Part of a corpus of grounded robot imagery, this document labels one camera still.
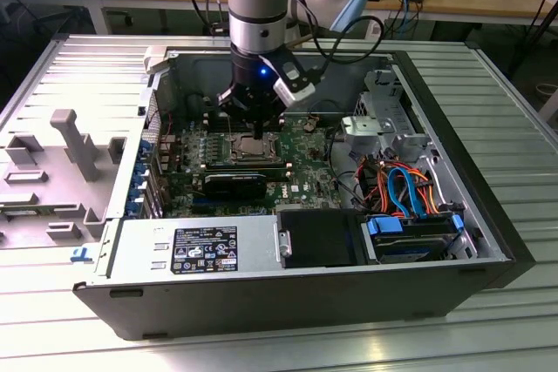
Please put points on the green motherboard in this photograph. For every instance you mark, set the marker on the green motherboard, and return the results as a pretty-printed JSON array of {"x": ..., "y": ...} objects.
[{"x": 305, "y": 171}]

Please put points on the green RAM stick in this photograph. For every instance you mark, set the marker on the green RAM stick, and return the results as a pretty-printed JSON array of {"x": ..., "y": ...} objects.
[{"x": 22, "y": 214}]

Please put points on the silver hard disk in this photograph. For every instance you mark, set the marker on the silver hard disk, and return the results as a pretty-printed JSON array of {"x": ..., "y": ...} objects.
[{"x": 410, "y": 250}]

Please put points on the metal drive cage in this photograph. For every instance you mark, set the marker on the metal drive cage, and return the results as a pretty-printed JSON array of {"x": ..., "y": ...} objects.
[{"x": 392, "y": 102}]

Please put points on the CPU socket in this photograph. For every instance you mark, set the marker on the CPU socket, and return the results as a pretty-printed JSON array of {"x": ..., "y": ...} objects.
[{"x": 233, "y": 157}]

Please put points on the grey parts rack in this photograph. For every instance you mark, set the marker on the grey parts rack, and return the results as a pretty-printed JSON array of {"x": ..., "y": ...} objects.
[{"x": 56, "y": 180}]

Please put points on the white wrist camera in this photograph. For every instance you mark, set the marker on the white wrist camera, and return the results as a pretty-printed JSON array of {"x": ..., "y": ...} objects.
[{"x": 296, "y": 93}]

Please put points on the black power supply label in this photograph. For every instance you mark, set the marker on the black power supply label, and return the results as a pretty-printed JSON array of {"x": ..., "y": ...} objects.
[{"x": 205, "y": 250}]

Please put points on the blue expansion slot retainer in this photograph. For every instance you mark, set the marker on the blue expansion slot retainer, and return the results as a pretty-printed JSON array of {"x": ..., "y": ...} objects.
[{"x": 140, "y": 178}]

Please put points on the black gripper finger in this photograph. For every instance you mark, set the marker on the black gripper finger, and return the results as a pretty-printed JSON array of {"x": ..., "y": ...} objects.
[
  {"x": 240, "y": 104},
  {"x": 270, "y": 110}
]

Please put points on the black bay cover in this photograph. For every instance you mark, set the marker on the black bay cover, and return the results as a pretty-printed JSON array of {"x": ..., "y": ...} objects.
[{"x": 322, "y": 237}]

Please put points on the silver power supply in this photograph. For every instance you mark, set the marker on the silver power supply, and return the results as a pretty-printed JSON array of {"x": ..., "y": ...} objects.
[{"x": 139, "y": 241}]

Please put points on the round silver bracket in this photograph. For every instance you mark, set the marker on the round silver bracket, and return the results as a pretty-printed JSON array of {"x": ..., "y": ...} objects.
[{"x": 362, "y": 128}]

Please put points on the blue disk carrier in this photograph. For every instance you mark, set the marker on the blue disk carrier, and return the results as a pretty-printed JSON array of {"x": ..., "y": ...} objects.
[{"x": 383, "y": 227}]

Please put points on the silver bay latch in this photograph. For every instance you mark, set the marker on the silver bay latch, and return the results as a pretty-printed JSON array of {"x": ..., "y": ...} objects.
[{"x": 286, "y": 243}]

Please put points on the black PC case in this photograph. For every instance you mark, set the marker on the black PC case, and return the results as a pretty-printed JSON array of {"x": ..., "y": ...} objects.
[{"x": 261, "y": 306}]

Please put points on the silver CPU plate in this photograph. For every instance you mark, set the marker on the silver CPU plate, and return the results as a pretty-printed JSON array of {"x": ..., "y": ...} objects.
[{"x": 250, "y": 148}]

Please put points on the metal locking lever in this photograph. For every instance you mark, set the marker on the metal locking lever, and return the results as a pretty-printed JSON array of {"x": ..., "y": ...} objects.
[
  {"x": 229, "y": 129},
  {"x": 261, "y": 158}
]

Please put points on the white bin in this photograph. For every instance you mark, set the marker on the white bin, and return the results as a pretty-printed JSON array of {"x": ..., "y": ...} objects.
[{"x": 551, "y": 106}]

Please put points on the black graphics card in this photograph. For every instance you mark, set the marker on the black graphics card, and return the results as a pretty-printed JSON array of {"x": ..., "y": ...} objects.
[{"x": 235, "y": 187}]

